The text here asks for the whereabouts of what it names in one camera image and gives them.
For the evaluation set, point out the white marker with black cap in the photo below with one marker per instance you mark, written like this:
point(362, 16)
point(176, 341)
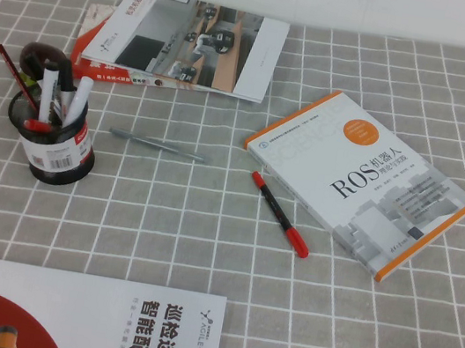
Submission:
point(47, 98)

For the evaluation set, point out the white red AgileX brochure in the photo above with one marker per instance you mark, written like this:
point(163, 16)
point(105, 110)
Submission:
point(81, 305)

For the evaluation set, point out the grey checked tablecloth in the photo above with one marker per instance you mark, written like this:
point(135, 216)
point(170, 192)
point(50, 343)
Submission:
point(202, 245)

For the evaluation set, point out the grey pen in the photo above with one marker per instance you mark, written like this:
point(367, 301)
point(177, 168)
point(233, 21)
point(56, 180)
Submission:
point(157, 144)

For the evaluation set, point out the red pencil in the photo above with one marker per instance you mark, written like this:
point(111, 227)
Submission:
point(10, 61)

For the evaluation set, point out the white orange ROS book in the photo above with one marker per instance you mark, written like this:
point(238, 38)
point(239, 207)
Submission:
point(347, 180)

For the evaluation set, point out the dark brown rounded object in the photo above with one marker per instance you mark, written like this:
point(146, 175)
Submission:
point(38, 52)

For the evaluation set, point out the black mesh pen holder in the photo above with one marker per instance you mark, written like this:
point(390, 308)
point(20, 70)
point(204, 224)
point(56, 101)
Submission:
point(60, 163)

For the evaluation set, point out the red and white book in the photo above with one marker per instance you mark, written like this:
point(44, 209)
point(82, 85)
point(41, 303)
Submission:
point(97, 72)

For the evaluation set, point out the short red pen cap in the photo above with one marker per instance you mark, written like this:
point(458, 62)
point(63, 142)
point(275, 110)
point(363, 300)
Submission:
point(37, 125)

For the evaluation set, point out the red and black marker pen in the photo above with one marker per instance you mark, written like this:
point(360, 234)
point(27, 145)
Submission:
point(279, 215)

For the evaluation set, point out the plain white marker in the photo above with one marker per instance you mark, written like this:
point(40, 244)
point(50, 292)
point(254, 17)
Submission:
point(78, 101)

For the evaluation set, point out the yellow green highlighter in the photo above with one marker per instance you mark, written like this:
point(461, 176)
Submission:
point(29, 82)

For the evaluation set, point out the white brochure with photo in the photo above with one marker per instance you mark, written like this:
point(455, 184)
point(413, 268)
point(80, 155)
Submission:
point(192, 42)

